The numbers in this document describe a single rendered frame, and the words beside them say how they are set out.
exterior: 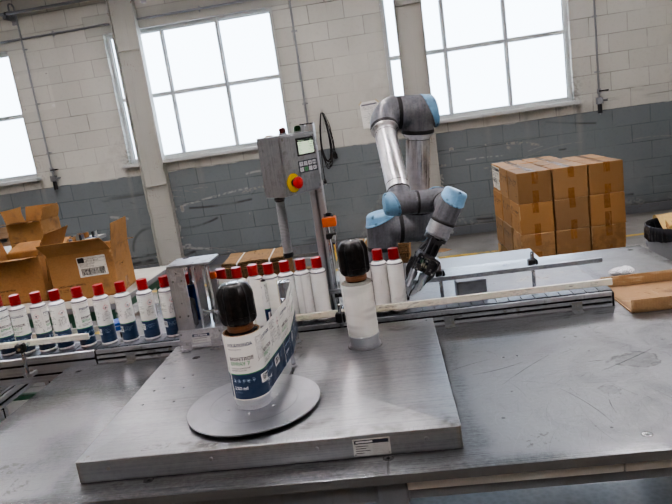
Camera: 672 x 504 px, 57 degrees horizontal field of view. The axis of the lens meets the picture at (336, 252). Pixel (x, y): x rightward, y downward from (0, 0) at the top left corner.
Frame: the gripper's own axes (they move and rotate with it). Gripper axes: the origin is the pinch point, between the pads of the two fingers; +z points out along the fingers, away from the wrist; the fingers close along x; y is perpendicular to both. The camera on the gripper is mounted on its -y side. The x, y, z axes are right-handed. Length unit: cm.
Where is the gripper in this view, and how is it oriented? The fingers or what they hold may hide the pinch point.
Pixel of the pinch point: (410, 291)
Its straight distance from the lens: 199.5
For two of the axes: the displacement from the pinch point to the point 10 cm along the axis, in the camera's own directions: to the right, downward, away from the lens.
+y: -0.7, 2.1, -9.7
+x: 9.3, 3.8, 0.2
